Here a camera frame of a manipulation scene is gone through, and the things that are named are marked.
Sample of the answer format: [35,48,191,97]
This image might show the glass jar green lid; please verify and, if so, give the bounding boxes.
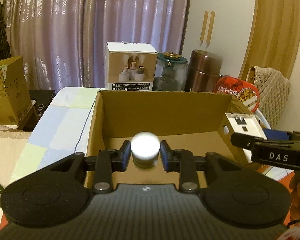
[153,51,187,92]

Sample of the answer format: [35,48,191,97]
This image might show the wooden strips on wall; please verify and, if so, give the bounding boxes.
[200,11,216,49]

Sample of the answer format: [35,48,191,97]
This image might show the right hand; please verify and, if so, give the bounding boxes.
[288,171,300,228]

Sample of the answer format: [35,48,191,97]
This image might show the purple curtain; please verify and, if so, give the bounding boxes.
[4,0,188,91]

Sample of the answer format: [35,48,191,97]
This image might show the white round jar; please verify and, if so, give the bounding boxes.
[130,132,160,169]

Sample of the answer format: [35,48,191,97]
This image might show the beige quilted chair cover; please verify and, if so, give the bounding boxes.
[246,66,290,129]

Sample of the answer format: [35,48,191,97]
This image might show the checkered blue tablecloth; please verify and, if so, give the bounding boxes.
[10,87,99,183]

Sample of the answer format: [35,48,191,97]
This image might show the white square tray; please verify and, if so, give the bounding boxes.
[223,113,267,139]

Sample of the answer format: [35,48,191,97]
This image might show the white product box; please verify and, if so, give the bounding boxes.
[104,42,158,91]

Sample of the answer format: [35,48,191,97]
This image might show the open brown cardboard box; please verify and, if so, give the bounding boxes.
[87,90,259,170]

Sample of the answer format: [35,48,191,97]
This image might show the red Motul mat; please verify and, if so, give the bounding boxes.
[256,165,294,225]

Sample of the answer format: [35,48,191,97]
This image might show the side cardboard box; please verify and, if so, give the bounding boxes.
[0,56,32,125]

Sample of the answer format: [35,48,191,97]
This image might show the red beef rice meal box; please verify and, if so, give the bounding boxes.
[213,76,260,113]

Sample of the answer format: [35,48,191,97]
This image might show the brown metal canister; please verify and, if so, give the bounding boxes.
[185,49,222,92]

